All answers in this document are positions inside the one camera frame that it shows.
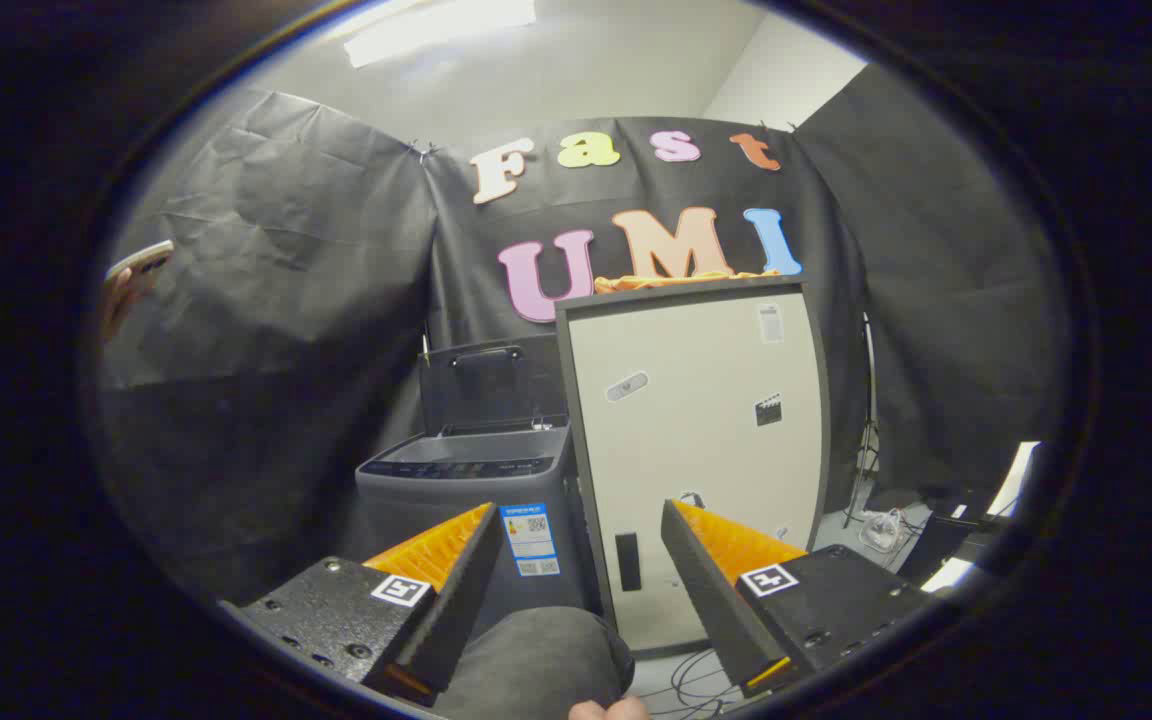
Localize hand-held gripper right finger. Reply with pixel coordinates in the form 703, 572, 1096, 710
661, 499, 937, 698

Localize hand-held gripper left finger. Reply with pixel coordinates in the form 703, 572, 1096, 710
221, 503, 504, 698

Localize grey washing machine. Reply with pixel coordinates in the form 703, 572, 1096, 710
356, 415, 602, 641

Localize yellow sports jersey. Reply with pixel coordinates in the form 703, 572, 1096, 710
593, 268, 783, 295

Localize person's leg in dark trousers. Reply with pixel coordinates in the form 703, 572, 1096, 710
433, 607, 636, 720

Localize clear plastic bag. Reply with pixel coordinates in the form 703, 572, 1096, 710
859, 508, 907, 554

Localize dark box with white panel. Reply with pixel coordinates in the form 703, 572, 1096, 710
898, 440, 1043, 593

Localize black backdrop cloth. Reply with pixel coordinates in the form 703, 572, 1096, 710
96, 62, 1072, 606

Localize smartphone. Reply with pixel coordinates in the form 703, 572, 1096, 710
104, 240, 177, 286

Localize black floor cables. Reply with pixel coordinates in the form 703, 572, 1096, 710
669, 648, 742, 717

